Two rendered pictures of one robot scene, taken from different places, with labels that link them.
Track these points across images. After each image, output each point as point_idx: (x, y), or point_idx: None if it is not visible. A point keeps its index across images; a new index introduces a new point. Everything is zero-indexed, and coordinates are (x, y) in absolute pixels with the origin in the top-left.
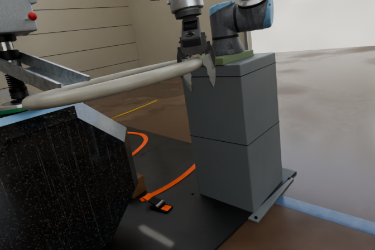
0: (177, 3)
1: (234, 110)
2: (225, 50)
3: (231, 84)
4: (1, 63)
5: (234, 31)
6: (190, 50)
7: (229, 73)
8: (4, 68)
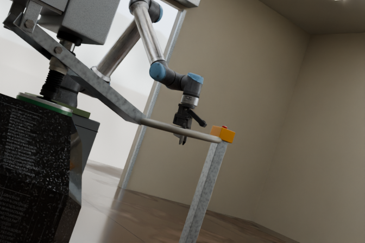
0: (195, 102)
1: None
2: (74, 103)
3: (87, 135)
4: (87, 70)
5: (79, 90)
6: (188, 125)
7: (89, 126)
8: (87, 75)
